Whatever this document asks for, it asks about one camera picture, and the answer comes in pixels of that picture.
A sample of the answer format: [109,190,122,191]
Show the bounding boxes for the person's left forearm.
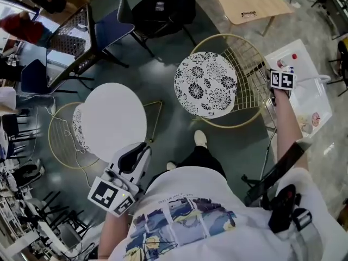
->
[97,210,131,259]

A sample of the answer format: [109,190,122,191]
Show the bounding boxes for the black strap-mounted device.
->
[268,183,297,234]

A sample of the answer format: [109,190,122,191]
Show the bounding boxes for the round white table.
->
[80,82,164,164]

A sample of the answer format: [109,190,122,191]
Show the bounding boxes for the black backpack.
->
[132,0,197,38]

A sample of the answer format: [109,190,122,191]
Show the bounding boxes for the blue chair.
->
[91,0,157,68]
[21,58,80,95]

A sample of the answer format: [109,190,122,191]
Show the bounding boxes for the black trousers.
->
[152,145,227,191]

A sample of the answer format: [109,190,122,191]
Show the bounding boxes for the floral seat cushion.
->
[173,51,238,119]
[72,106,92,153]

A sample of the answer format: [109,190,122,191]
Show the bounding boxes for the white printed t-shirt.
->
[107,167,338,261]

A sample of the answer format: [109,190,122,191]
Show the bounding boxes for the person's right forearm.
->
[272,89,310,171]

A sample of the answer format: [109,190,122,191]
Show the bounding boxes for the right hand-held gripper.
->
[268,69,296,92]

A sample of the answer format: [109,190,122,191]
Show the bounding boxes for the black glossy panel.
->
[244,141,313,207]

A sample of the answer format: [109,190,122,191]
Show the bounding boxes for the person's right white shoe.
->
[194,129,209,150]

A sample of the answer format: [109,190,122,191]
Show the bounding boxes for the grey strap with buckle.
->
[291,207,314,231]

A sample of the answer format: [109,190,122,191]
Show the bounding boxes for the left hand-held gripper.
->
[86,142,152,218]

